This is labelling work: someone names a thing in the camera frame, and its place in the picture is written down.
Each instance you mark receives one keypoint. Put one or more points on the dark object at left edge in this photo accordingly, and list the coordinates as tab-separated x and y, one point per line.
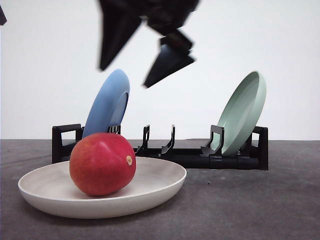
3	18

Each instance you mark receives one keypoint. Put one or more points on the white plate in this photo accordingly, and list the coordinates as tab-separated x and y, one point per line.
53	190

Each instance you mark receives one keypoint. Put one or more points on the green plate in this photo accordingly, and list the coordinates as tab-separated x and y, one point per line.
243	114

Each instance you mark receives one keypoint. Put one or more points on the blue plate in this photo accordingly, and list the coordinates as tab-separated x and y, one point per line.
109	104

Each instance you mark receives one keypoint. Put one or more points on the black dish rack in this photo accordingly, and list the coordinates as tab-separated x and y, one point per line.
254	156

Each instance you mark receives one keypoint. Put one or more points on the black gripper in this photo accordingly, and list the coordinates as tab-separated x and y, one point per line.
120	19

